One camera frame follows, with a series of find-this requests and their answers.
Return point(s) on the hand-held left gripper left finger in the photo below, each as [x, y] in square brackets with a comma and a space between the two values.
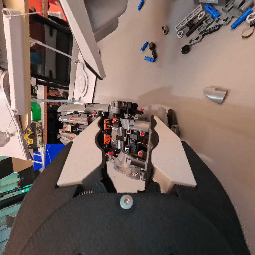
[79, 159]

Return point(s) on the green plastic object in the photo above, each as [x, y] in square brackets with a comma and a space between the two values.
[36, 111]

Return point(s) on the grey curved slope piece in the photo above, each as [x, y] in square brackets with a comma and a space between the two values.
[215, 95]

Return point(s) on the grey lego car model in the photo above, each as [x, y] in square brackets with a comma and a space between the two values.
[127, 139]

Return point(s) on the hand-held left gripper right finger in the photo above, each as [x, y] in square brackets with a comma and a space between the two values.
[171, 159]

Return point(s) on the black lego dish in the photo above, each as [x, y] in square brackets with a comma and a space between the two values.
[248, 32]

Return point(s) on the long blue lego pin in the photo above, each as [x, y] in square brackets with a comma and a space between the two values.
[149, 59]
[212, 11]

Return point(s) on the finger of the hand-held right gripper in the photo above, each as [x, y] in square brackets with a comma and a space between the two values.
[83, 35]

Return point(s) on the pile of small lego pieces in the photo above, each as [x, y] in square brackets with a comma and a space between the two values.
[223, 20]

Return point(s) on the light grey axle bush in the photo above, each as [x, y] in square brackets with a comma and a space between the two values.
[165, 30]

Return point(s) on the light grey long lego plate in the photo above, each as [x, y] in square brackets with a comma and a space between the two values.
[188, 19]

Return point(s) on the black lego pin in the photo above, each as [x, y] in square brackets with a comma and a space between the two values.
[153, 50]

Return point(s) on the blue plastic bin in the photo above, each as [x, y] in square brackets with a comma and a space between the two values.
[53, 153]

